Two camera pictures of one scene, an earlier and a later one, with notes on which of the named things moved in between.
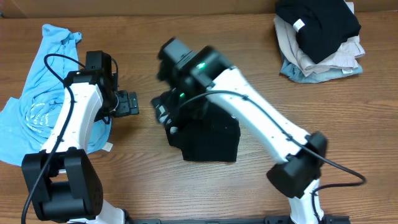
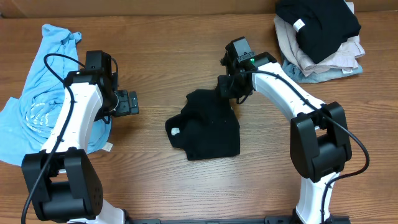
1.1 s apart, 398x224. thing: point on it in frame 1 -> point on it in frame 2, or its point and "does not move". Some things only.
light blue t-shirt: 25,126 does not move
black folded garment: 321,27 does not move
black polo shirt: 214,137 does not move
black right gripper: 177,94 -> 228,93
